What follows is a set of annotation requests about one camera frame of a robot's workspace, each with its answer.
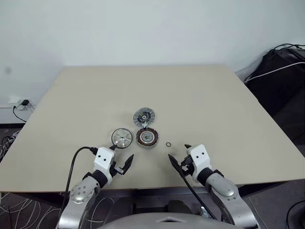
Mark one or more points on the copper wound motor stator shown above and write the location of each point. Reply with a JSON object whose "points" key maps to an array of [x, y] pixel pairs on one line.
{"points": [[147, 139]]}

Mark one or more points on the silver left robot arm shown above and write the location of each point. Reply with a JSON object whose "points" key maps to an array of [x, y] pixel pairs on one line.
{"points": [[81, 190]]}

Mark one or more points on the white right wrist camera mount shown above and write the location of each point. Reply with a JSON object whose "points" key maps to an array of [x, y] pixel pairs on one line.
{"points": [[199, 155]]}

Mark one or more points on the small metal bracket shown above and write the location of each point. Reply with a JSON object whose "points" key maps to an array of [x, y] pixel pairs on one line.
{"points": [[204, 211]]}

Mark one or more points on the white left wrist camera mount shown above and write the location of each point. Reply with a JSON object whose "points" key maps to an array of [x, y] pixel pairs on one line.
{"points": [[103, 158]]}

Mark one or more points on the silver spoked motor rotor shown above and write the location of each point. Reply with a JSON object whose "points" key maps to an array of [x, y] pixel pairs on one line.
{"points": [[121, 140]]}

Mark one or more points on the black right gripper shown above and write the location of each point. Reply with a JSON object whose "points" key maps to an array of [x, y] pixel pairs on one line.
{"points": [[187, 167]]}

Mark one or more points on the round motor end cover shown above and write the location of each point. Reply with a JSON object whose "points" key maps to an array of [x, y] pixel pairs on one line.
{"points": [[144, 117]]}

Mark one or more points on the black plug adapter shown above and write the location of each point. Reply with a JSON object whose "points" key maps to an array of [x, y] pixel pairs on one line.
{"points": [[24, 102]]}

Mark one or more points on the black bag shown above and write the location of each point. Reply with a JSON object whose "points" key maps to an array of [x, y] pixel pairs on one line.
{"points": [[274, 83]]}

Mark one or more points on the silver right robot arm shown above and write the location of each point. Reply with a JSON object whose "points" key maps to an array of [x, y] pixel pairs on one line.
{"points": [[221, 186]]}

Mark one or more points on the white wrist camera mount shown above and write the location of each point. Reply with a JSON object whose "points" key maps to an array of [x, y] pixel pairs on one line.
{"points": [[103, 158], [199, 155]]}

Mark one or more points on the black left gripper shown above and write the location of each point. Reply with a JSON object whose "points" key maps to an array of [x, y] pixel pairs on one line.
{"points": [[118, 169]]}

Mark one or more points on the grey robot torso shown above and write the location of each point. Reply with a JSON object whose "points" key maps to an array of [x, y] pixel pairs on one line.
{"points": [[166, 221]]}

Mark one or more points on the white wall socket strip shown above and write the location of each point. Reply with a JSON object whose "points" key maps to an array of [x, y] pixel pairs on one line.
{"points": [[14, 100]]}

